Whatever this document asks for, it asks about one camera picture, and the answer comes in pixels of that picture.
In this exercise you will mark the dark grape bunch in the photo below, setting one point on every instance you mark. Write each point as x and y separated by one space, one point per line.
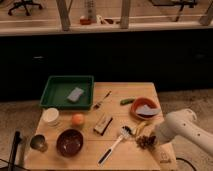
146 142

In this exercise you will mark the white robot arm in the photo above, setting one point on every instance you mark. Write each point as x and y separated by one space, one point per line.
183 123

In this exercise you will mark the small brush with dark bristles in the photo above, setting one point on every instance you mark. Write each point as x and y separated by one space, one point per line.
98 104

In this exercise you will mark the small green pepper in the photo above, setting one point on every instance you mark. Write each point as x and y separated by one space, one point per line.
127 101

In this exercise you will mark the grey sponge in tray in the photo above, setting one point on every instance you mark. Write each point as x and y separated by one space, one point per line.
75 94

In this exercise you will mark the wooden block eraser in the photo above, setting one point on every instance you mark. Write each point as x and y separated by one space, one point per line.
102 124

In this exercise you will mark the orange bowl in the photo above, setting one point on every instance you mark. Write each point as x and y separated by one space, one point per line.
141 102

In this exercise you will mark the orange fruit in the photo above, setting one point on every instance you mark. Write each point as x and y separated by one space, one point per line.
77 119

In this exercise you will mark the grey cloth in bowl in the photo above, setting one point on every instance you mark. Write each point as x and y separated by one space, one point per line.
147 111

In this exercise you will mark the green plastic tray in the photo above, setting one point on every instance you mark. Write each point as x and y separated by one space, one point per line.
58 88

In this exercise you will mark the white dish brush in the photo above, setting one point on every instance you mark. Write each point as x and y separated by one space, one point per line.
125 133

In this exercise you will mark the yellow banana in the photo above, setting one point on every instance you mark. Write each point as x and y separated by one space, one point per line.
140 127

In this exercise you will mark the white lidded container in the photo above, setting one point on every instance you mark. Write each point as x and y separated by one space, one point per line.
51 116

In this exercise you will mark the dark brown bowl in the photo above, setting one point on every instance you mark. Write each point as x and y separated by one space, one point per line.
69 143

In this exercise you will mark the red object on shelf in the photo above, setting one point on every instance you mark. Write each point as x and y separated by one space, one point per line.
84 21

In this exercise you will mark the metal cup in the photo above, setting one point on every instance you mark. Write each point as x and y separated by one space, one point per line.
38 142

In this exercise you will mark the black stand left edge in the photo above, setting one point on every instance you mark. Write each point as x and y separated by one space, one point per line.
15 143

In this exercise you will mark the black office chair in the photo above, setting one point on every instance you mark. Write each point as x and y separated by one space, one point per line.
24 3

